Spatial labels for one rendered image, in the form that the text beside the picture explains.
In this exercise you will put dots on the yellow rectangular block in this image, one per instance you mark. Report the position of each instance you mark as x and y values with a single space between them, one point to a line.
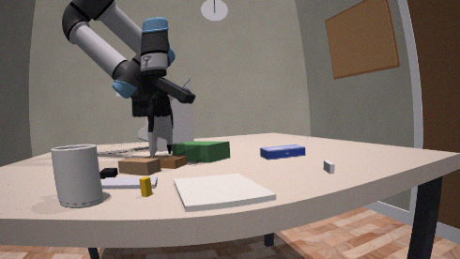
145 185

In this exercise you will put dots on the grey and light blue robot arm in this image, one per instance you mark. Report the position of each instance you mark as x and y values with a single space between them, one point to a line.
151 52

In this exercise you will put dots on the grey cylindrical cup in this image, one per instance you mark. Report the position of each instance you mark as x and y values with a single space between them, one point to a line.
77 175

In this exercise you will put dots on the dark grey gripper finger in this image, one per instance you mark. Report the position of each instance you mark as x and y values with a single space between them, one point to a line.
165 129
149 131

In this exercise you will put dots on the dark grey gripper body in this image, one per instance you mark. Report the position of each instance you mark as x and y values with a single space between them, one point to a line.
141 103

